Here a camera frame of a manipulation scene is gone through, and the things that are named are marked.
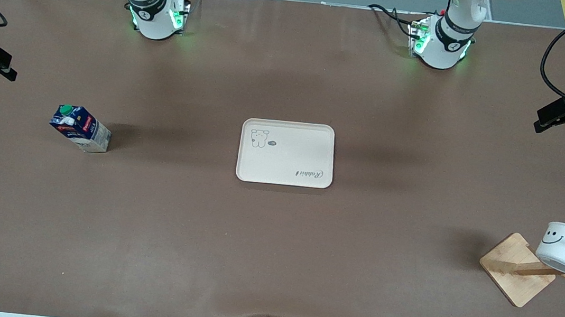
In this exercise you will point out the wooden mug stand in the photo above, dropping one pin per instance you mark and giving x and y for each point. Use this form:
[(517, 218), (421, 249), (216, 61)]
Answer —
[(514, 270)]

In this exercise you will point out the cream rectangular tray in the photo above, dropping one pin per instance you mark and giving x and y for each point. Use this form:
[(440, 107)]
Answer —
[(288, 154)]

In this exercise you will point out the blue milk carton green cap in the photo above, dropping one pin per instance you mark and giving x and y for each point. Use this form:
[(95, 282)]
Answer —
[(84, 130)]

